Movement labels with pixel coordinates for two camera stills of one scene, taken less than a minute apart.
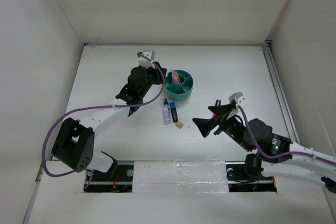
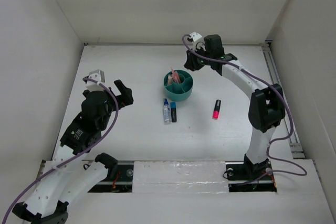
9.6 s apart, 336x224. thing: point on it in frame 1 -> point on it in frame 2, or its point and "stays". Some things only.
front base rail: x=237 y=178 stays
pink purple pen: x=176 y=77 stays
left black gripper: x=158 y=75 -> x=125 y=92
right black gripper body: x=232 y=128 -> x=196 y=61
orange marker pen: x=178 y=78 stays
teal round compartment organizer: x=177 y=92 stays
